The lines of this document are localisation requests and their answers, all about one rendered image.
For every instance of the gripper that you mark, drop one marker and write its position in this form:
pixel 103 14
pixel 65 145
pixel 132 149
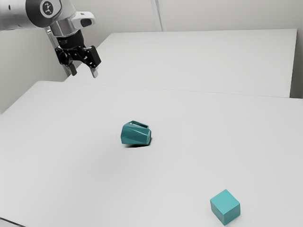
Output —
pixel 69 41

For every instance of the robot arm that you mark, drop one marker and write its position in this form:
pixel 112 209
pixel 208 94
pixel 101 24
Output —
pixel 35 14

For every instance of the teal faceted mug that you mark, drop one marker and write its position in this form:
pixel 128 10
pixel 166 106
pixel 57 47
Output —
pixel 135 133

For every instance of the teal cube block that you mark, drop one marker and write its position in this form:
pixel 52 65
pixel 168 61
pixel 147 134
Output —
pixel 225 208

